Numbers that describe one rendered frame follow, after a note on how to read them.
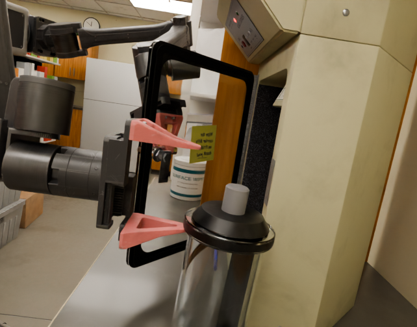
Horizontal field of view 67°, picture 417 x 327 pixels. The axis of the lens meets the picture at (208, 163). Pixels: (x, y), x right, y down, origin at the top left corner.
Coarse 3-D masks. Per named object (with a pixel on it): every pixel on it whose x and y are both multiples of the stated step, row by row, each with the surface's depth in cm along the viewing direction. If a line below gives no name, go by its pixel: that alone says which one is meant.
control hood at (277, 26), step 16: (224, 0) 57; (240, 0) 49; (256, 0) 43; (272, 0) 42; (288, 0) 42; (304, 0) 42; (224, 16) 65; (256, 16) 48; (272, 16) 42; (288, 16) 42; (272, 32) 46; (288, 32) 43; (240, 48) 71; (272, 48) 54
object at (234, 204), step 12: (228, 192) 36; (240, 192) 35; (204, 204) 37; (216, 204) 38; (228, 204) 36; (240, 204) 36; (204, 216) 35; (216, 216) 34; (228, 216) 35; (240, 216) 36; (252, 216) 36; (216, 228) 33; (228, 228) 33; (240, 228) 33; (252, 228) 34; (264, 228) 35
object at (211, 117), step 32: (160, 96) 53; (192, 96) 59; (224, 96) 66; (192, 128) 61; (224, 128) 69; (192, 160) 63; (224, 160) 71; (160, 192) 58; (192, 192) 65; (224, 192) 74; (128, 256) 56
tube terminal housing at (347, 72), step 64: (320, 0) 42; (384, 0) 42; (320, 64) 43; (384, 64) 46; (320, 128) 45; (384, 128) 52; (320, 192) 46; (320, 256) 48; (256, 320) 50; (320, 320) 51
